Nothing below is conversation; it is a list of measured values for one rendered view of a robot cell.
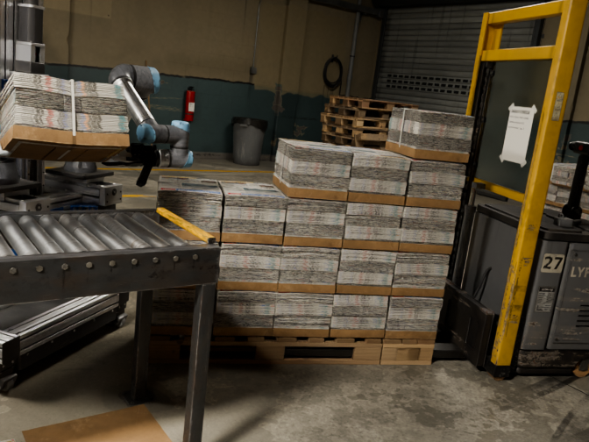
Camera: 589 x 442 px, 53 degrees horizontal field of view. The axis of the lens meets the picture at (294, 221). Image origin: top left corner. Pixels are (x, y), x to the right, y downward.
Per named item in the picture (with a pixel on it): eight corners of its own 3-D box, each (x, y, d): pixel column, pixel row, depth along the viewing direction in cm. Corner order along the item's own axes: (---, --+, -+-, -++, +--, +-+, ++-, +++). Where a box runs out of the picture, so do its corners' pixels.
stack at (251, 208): (147, 329, 309) (158, 174, 291) (356, 333, 337) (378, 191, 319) (145, 364, 273) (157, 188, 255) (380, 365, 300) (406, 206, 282)
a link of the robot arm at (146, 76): (86, 134, 290) (128, 57, 255) (114, 135, 300) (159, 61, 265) (93, 154, 286) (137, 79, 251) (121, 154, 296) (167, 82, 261)
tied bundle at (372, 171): (325, 187, 312) (330, 144, 307) (377, 191, 319) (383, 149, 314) (346, 202, 276) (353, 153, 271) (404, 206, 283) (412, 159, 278)
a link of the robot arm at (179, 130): (171, 121, 234) (168, 149, 236) (195, 123, 242) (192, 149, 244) (160, 118, 239) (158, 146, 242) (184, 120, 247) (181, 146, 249)
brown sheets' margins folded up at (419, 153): (359, 310, 334) (385, 139, 313) (407, 311, 341) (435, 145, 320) (383, 338, 297) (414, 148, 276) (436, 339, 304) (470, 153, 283)
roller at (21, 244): (12, 228, 199) (12, 214, 198) (45, 272, 162) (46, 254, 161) (-4, 229, 196) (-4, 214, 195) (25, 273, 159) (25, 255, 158)
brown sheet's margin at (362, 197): (326, 186, 312) (327, 178, 311) (377, 190, 318) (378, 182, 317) (347, 201, 276) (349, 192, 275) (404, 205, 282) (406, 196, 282)
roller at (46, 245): (36, 222, 203) (27, 210, 200) (74, 263, 166) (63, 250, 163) (23, 231, 201) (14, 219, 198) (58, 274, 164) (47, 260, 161)
